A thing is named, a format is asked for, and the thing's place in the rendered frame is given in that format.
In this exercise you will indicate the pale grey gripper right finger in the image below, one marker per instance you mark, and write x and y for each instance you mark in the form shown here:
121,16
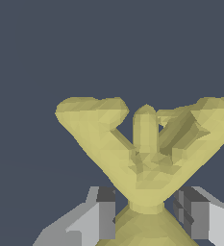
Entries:
209,221

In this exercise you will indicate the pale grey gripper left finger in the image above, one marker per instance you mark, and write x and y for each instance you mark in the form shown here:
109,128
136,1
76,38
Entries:
94,221

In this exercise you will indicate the yellow branched object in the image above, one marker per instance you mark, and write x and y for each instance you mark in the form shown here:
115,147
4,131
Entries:
142,166

